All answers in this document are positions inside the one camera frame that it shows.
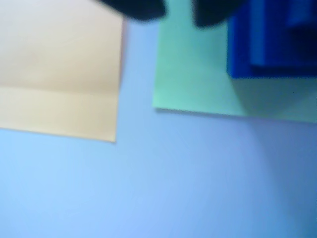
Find small blue cube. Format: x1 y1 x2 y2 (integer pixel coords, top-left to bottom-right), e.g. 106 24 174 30
286 0 317 29

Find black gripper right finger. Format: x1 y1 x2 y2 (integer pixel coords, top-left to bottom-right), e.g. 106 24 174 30
192 0 245 27

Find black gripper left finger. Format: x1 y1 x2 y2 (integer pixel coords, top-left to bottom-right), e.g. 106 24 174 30
96 0 167 21

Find large blue cube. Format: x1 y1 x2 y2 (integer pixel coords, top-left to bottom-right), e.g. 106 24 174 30
226 0 317 80

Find green paper square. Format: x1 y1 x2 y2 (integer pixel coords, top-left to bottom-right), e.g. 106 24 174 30
153 0 317 123

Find orange paper square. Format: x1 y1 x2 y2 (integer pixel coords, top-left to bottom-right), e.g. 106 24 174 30
0 0 124 144

